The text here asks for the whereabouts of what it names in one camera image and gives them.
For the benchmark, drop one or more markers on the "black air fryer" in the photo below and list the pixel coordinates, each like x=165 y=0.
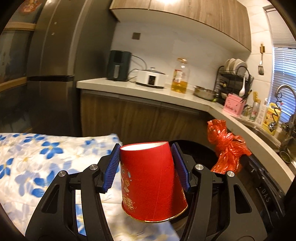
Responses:
x=118 y=65

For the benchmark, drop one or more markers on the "window blinds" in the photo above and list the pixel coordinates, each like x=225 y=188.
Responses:
x=283 y=52

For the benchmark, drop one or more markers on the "hanging metal spatula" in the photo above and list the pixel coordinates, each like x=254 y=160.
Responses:
x=260 y=66

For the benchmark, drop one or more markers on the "wooden upper cabinet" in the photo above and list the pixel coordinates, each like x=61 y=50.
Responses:
x=225 y=23

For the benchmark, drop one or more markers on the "orange red plastic bag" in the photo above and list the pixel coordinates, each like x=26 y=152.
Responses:
x=228 y=147

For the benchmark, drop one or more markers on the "black dish rack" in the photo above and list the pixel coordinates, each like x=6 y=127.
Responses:
x=232 y=78

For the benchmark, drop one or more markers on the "red floral door decoration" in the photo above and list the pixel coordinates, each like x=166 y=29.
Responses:
x=29 y=6

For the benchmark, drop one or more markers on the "wooden glass door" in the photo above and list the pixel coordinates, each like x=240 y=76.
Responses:
x=15 y=43

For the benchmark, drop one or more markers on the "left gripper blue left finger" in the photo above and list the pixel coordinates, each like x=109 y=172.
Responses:
x=109 y=166

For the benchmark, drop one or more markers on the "wooden lower cabinets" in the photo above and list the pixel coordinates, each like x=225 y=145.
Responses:
x=137 y=120

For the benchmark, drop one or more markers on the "dark steel refrigerator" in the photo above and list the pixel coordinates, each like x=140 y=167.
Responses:
x=72 y=42

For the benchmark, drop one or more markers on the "stainless steel bowl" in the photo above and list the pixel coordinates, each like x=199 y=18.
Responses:
x=204 y=93

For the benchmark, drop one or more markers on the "white slow cooker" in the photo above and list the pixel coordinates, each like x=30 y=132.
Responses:
x=151 y=78

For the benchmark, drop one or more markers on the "floral blue white tablecloth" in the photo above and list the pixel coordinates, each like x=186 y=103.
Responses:
x=30 y=162

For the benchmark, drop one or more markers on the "black round trash bin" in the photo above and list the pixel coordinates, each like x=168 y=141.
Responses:
x=211 y=209

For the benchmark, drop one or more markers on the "chrome kitchen faucet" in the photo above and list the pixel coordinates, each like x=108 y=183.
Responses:
x=285 y=95

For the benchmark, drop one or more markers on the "white plastic bottle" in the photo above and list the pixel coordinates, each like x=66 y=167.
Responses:
x=261 y=113

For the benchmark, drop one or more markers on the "pink utensil holder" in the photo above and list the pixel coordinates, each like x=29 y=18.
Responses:
x=234 y=105

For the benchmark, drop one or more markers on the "yellow detergent bottle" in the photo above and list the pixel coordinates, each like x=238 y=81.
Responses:
x=271 y=119

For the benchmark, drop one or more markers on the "cooking oil bottle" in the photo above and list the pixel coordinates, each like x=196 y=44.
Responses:
x=180 y=77

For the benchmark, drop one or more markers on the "red paper cup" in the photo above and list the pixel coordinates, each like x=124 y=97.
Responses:
x=150 y=186

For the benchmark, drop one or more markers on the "green beer can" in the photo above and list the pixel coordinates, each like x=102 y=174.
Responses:
x=255 y=110

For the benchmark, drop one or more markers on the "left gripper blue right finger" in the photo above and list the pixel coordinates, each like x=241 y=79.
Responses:
x=182 y=165

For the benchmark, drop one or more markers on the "steel sink basin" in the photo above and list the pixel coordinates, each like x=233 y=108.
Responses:
x=263 y=136

